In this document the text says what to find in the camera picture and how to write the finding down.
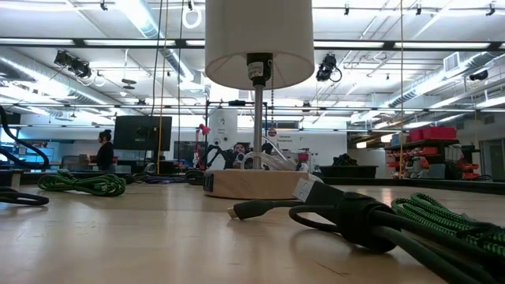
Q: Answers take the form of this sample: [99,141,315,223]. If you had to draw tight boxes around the black USB cable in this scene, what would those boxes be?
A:
[125,172,148,185]
[184,169,206,185]
[0,185,51,207]
[227,177,505,284]

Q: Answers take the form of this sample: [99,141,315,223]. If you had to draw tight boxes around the green braided USB cable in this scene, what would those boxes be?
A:
[37,169,127,197]
[391,192,505,258]

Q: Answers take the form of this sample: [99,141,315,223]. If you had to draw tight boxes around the person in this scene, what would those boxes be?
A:
[96,129,116,173]
[226,142,253,170]

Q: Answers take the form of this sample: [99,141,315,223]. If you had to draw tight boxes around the white pillar with signs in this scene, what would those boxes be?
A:
[208,108,239,170]

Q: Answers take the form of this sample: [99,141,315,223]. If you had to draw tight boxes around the red desk lamp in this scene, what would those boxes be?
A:
[193,123,211,170]

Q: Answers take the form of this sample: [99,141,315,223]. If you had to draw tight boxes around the black bag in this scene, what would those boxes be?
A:
[332,153,358,166]

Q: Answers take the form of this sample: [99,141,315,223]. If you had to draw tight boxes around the black storage tub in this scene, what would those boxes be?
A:
[319,164,379,179]

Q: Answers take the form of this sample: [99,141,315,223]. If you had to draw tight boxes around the white shade wooden base lamp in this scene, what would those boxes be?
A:
[203,0,316,200]

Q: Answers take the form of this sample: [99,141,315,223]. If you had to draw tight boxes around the black monitor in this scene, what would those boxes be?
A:
[113,115,173,151]

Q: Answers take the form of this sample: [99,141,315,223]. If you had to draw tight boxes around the shelf rack with red bins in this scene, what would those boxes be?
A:
[384,125,461,181]

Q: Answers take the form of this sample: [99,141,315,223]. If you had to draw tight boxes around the rack with orange bins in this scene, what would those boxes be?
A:
[445,144,481,181]

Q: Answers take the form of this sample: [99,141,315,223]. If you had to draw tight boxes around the clear lamp power cord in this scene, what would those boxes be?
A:
[239,136,325,185]

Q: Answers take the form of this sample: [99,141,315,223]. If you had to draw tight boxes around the yellow hanging cord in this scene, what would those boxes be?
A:
[156,0,170,175]

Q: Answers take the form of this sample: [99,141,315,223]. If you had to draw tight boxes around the black hanging cable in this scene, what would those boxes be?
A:
[151,0,164,118]
[177,0,185,170]

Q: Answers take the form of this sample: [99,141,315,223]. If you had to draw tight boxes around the black hanging camera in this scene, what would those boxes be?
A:
[54,50,92,79]
[315,54,342,83]

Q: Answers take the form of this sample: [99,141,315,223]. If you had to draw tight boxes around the white hanging cable loop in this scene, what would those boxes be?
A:
[181,6,203,30]

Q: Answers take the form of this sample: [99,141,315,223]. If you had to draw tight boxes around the silver ventilation duct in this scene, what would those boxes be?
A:
[118,0,196,80]
[0,47,110,107]
[388,50,505,110]

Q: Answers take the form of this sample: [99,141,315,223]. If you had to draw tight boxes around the black table frame rails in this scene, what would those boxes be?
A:
[0,170,505,195]

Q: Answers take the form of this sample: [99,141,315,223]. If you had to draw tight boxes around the black overhead frame crossbar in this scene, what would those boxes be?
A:
[0,37,505,51]

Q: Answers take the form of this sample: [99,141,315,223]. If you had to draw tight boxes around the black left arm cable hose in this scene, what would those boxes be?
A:
[0,105,51,171]

